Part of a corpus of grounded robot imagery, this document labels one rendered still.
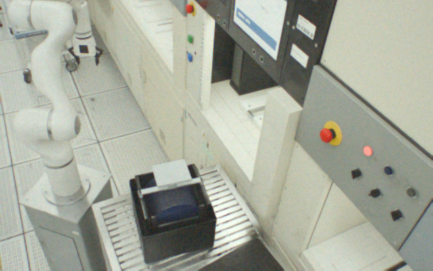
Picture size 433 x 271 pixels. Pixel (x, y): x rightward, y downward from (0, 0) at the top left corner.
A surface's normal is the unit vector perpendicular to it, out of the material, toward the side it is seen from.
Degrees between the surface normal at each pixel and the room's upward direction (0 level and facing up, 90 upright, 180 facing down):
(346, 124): 90
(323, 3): 90
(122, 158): 0
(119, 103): 0
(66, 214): 0
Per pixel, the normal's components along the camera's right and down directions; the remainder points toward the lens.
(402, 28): -0.89, 0.26
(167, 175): 0.06, -0.74
